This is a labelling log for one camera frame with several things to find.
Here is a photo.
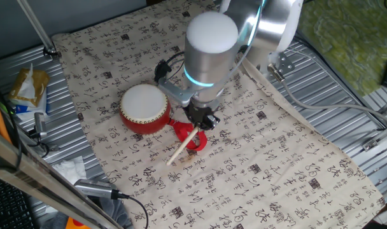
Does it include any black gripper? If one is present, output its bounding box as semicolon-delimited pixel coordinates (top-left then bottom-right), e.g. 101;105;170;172
183;102;221;130

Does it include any wooden drumstick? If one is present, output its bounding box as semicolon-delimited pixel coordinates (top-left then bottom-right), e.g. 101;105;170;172
165;125;201;167

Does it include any red drum with white skin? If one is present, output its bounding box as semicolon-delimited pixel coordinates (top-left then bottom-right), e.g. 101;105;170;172
118;83;172;135

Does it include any beige calligraphy print cloth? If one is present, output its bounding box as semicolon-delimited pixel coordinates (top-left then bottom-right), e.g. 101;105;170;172
52;0;387;229

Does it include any crumpled white tissue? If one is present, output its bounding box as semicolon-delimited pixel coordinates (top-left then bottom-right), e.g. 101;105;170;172
52;155;88;185

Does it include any orange emergency stop button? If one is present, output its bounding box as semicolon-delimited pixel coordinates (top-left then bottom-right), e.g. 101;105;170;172
65;217;92;229

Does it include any yellow tissue pack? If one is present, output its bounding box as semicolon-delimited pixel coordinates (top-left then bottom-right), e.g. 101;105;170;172
8;63;50;120

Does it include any black keyboard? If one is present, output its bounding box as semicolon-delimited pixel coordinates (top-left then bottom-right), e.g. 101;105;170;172
0;174;35;229

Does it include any red ribbon strap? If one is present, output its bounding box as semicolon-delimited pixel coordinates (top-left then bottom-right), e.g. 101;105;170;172
167;118;209;152

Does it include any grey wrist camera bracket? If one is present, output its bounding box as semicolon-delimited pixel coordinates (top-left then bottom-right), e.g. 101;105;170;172
157;78;196;108

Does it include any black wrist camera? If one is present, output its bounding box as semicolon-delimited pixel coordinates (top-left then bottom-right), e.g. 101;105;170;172
153;59;172;84

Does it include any black camera cable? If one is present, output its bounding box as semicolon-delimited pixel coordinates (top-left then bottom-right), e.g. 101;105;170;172
116;192;150;229
27;132;52;159

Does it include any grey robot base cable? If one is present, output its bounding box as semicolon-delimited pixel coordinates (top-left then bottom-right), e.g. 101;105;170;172
267;62;387;128

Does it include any grey depth camera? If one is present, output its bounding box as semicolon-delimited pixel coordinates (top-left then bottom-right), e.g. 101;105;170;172
73;178;129;201
33;111;48;139

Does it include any aluminium bar with bracket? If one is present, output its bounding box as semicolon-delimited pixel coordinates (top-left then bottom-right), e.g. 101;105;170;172
361;120;387;152

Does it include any aluminium frame pole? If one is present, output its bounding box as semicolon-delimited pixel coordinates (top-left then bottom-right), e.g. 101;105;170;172
16;0;62;59

